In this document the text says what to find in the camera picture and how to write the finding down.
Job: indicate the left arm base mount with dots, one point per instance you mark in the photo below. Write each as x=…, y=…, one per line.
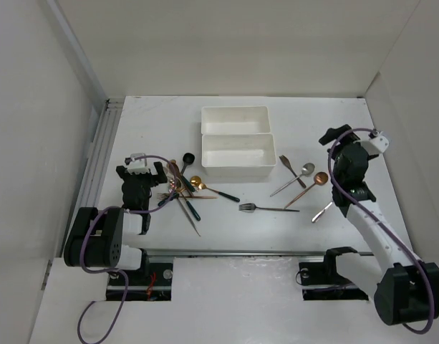
x=152, y=282

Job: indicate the brown fork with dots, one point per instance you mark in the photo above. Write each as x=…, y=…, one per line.
x=287, y=164

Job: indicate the aluminium rail front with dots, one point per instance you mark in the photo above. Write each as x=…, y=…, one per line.
x=229, y=253

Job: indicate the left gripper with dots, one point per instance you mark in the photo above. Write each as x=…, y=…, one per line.
x=155, y=179

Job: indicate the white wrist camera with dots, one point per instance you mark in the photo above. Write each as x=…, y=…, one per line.
x=137, y=164
x=376, y=144

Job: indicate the silver spoon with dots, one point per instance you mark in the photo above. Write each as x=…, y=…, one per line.
x=307, y=170

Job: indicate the aluminium rail left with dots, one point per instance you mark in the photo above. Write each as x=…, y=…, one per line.
x=97, y=158

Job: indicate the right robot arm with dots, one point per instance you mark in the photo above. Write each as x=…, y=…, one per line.
x=404, y=288

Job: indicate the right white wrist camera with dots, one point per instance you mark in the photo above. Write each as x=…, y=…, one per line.
x=376, y=144

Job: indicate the copper spoon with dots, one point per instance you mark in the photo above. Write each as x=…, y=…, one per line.
x=319, y=179

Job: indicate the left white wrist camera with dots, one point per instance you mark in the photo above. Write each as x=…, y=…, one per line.
x=137, y=164

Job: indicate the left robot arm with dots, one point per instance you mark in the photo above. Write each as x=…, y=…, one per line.
x=95, y=239

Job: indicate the dark grey fork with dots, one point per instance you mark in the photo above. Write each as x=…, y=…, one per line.
x=251, y=207

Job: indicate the white container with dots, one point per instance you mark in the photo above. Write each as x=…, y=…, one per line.
x=238, y=156
x=235, y=120

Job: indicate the long silver fork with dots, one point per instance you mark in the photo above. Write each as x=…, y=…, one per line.
x=172, y=184

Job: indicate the rose gold fork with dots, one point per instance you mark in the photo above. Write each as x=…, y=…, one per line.
x=187, y=196

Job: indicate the near white container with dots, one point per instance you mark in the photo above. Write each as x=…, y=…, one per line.
x=238, y=156

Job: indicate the aluminium rail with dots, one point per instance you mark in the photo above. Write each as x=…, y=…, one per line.
x=97, y=158
x=229, y=253

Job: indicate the black spoon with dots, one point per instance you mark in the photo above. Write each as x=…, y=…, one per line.
x=188, y=160

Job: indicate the far white container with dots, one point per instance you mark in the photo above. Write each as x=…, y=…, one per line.
x=235, y=120

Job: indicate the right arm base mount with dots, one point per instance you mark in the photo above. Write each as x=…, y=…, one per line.
x=320, y=280

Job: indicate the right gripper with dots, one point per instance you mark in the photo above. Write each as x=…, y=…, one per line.
x=331, y=133

